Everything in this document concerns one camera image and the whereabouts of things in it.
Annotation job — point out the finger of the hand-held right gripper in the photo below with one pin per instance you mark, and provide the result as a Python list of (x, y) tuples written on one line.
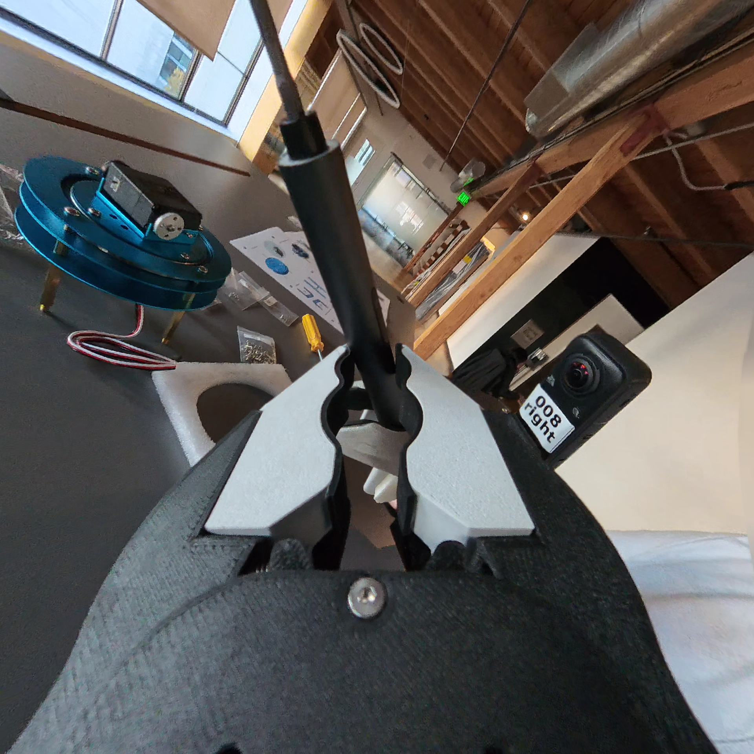
[(368, 445), (381, 486)]

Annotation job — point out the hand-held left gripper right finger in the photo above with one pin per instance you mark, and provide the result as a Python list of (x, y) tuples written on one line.
[(465, 465)]

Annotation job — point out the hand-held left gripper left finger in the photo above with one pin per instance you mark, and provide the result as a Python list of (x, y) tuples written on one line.
[(277, 465)]

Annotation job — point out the white foam sheet with hole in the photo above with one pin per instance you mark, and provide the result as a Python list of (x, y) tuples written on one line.
[(176, 400)]

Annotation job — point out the black screwdriver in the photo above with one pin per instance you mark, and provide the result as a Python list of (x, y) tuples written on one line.
[(330, 235)]

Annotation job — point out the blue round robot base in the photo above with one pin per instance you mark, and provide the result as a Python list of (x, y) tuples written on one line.
[(41, 188)]

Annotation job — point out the clear bag of screws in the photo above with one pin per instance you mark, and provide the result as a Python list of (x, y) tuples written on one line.
[(256, 347)]

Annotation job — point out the small yellow screwdriver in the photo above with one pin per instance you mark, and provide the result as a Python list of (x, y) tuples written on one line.
[(311, 330)]

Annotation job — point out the clear bag of small parts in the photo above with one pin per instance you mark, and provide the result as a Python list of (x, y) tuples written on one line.
[(277, 309), (241, 288)]

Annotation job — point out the slanted wooden beam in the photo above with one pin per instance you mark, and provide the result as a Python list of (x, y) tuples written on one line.
[(530, 235)]

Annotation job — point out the printed instruction sheet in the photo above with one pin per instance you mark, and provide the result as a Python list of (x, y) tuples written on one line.
[(277, 253)]

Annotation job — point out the green exit sign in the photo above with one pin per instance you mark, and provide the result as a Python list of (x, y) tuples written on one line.
[(463, 197)]

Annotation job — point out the person's white shirt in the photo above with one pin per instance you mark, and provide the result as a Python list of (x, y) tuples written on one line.
[(695, 618)]

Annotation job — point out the clear plastic wrap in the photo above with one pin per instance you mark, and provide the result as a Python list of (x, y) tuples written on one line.
[(7, 224)]

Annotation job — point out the large window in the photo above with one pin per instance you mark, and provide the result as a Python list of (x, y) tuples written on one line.
[(147, 59)]

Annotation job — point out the tan window shade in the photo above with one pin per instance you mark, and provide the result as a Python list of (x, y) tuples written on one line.
[(188, 23)]

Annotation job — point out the silver ventilation duct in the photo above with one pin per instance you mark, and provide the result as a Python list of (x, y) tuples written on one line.
[(618, 53)]

